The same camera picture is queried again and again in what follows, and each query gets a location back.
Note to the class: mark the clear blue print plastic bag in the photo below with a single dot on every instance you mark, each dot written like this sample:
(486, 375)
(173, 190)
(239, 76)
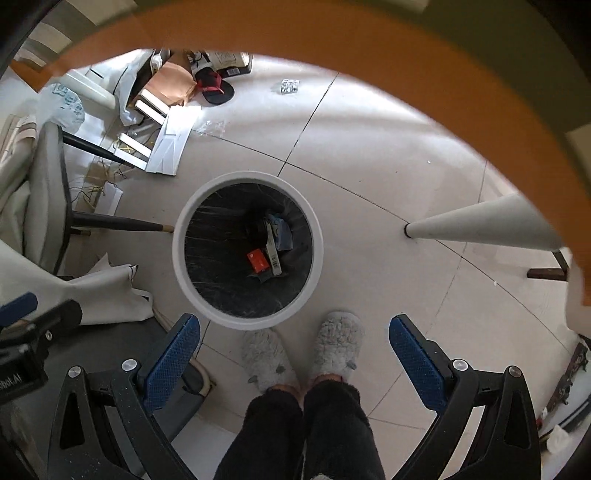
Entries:
(62, 104)

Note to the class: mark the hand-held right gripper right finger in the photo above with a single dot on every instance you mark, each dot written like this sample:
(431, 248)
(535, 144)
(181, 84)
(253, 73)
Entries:
(415, 364)

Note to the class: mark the white tapered table leg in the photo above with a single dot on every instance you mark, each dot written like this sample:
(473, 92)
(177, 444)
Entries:
(485, 221)
(87, 90)

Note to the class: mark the grey chair with cloth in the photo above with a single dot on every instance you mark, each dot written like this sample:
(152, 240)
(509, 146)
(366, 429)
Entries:
(92, 290)

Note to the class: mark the grey upholstered chair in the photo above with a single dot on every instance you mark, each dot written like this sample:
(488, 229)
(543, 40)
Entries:
(48, 198)

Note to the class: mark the white and black box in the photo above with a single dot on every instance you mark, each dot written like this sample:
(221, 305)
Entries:
(231, 62)

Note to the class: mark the clear plastic wrapper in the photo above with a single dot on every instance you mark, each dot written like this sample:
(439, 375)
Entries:
(212, 128)

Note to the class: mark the small red box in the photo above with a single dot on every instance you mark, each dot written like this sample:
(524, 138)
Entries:
(257, 261)

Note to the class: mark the grey fluffy slipper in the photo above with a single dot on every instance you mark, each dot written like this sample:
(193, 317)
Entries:
(268, 355)
(334, 341)

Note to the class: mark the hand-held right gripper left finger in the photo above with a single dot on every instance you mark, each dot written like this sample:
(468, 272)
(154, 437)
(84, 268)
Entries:
(173, 360)

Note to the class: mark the person's leg in dark trousers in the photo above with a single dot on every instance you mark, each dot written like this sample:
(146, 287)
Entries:
(263, 434)
(341, 429)

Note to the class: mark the white crumpled tissue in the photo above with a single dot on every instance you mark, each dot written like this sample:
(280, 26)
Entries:
(558, 438)

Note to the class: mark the white paper sheet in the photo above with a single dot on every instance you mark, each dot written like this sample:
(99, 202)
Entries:
(110, 198)

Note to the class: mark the blue packet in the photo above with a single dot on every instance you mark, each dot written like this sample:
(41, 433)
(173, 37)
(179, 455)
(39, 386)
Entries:
(282, 233)

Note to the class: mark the table with brown cloth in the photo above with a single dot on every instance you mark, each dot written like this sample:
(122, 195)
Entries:
(415, 55)

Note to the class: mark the white round trash bin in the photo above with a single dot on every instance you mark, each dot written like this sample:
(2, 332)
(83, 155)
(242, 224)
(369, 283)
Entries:
(180, 258)

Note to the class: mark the dark patterned object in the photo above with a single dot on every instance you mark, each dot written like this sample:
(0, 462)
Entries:
(570, 374)

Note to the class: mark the silver blister pack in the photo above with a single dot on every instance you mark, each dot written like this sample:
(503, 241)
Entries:
(290, 86)

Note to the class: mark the red and black slipper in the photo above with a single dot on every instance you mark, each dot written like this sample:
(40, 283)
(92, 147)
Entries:
(214, 87)

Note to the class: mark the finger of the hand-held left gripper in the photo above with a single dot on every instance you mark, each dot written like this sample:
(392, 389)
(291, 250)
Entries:
(18, 307)
(46, 323)

